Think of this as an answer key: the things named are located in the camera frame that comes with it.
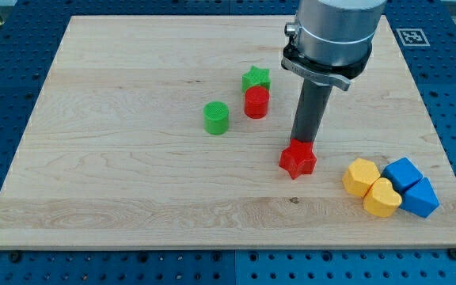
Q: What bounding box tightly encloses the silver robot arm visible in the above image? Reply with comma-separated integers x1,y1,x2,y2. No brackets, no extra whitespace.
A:
284,0,386,67

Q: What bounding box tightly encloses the green cylinder block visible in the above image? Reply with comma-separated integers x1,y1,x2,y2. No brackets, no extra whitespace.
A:
203,101,230,135

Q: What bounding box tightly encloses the red cylinder block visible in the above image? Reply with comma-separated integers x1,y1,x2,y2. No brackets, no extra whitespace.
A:
244,85,270,119

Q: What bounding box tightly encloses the green star block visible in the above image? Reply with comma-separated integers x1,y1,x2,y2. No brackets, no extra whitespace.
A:
241,66,272,93

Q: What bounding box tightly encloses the red star block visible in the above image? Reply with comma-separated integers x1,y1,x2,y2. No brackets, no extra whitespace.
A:
279,139,317,180

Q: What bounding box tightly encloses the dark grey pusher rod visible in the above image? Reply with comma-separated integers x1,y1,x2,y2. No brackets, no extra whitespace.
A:
291,79,332,143

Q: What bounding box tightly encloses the light wooden board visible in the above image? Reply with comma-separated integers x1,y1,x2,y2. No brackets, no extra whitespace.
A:
0,16,456,250

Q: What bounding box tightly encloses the black mounting clamp with lever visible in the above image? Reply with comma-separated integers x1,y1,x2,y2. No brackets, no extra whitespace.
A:
281,38,372,91

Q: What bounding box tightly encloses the yellow hexagon block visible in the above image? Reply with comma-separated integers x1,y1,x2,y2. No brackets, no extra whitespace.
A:
342,158,380,197

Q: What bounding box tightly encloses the yellow heart block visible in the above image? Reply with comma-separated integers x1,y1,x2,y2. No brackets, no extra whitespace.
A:
363,177,403,218

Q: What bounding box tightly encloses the blue cube block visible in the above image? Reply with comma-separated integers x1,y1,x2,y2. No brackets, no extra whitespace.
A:
382,158,424,194

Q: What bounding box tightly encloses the blue triangle block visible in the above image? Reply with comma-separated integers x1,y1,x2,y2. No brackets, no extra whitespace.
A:
400,177,440,218

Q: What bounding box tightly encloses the white fiducial marker tag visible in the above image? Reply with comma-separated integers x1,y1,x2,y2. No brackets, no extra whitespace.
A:
396,28,430,47

